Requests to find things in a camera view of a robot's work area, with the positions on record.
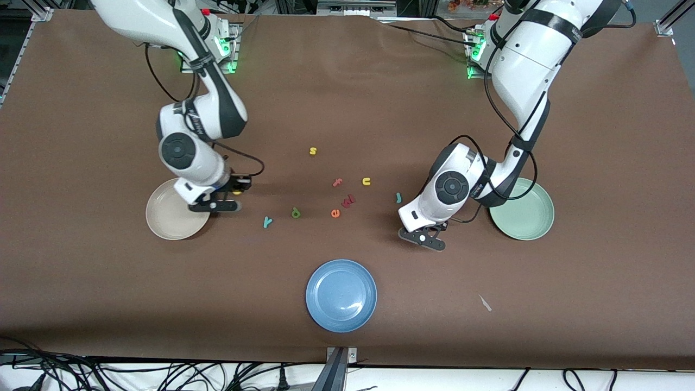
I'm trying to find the beige brown plate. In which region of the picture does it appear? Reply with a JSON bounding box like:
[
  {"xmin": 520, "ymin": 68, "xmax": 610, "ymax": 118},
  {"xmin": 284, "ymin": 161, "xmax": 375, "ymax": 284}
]
[{"xmin": 146, "ymin": 179, "xmax": 211, "ymax": 241}]

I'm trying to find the brown table cover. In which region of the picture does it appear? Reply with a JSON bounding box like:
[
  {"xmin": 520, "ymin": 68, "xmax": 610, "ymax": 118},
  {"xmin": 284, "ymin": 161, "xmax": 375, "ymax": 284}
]
[{"xmin": 0, "ymin": 10, "xmax": 695, "ymax": 371}]

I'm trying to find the blue plate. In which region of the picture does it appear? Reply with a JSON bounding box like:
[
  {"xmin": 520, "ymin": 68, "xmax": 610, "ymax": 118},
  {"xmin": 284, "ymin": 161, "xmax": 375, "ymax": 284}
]
[{"xmin": 305, "ymin": 259, "xmax": 378, "ymax": 333}]

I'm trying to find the dark grey metal pole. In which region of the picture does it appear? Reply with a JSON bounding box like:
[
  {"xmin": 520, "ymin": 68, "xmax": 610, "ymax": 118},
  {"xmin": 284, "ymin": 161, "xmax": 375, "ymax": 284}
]
[{"xmin": 311, "ymin": 348, "xmax": 348, "ymax": 391}]

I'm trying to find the grey background device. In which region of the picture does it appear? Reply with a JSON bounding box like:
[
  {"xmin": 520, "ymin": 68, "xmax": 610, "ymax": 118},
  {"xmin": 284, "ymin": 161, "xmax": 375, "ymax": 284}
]
[{"xmin": 317, "ymin": 0, "xmax": 397, "ymax": 17}]

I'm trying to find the light green plate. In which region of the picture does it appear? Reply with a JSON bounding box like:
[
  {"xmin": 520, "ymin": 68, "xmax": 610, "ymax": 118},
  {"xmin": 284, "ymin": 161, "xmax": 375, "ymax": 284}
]
[{"xmin": 490, "ymin": 178, "xmax": 555, "ymax": 241}]

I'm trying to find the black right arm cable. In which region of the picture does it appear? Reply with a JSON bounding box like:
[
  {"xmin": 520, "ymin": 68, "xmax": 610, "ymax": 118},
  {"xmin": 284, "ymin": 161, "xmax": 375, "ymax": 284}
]
[{"xmin": 144, "ymin": 43, "xmax": 266, "ymax": 179}]

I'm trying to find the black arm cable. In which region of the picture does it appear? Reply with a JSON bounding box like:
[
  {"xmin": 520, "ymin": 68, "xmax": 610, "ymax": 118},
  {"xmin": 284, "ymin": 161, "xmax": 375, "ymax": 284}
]
[
  {"xmin": 144, "ymin": 43, "xmax": 266, "ymax": 179},
  {"xmin": 448, "ymin": 0, "xmax": 636, "ymax": 224}
]

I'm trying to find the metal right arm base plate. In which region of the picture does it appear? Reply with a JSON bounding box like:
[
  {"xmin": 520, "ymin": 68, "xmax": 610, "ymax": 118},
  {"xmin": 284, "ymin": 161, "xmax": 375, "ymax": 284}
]
[{"xmin": 180, "ymin": 23, "xmax": 242, "ymax": 74}]

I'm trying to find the small metal clamp bracket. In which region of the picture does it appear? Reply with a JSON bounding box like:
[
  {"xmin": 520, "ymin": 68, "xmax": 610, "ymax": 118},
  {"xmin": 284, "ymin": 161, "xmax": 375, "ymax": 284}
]
[{"xmin": 326, "ymin": 346, "xmax": 358, "ymax": 364}]

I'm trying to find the black base cable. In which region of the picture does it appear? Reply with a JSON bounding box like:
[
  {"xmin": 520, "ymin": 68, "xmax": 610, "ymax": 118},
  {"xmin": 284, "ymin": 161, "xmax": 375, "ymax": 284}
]
[
  {"xmin": 377, "ymin": 21, "xmax": 478, "ymax": 47},
  {"xmin": 426, "ymin": 14, "xmax": 481, "ymax": 34}
]

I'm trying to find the aluminium frame profile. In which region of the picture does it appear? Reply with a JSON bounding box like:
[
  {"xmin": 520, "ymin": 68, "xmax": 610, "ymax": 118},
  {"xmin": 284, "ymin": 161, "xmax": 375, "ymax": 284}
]
[
  {"xmin": 0, "ymin": 7, "xmax": 55, "ymax": 106},
  {"xmin": 654, "ymin": 0, "xmax": 686, "ymax": 37}
]

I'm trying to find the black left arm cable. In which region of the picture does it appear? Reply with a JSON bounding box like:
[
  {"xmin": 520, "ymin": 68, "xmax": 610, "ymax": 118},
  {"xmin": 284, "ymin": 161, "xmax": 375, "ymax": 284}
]
[{"xmin": 448, "ymin": 0, "xmax": 636, "ymax": 224}]

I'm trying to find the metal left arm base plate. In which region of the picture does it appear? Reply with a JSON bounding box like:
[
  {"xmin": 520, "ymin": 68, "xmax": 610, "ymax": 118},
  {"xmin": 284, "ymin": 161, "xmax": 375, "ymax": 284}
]
[{"xmin": 464, "ymin": 27, "xmax": 525, "ymax": 81}]

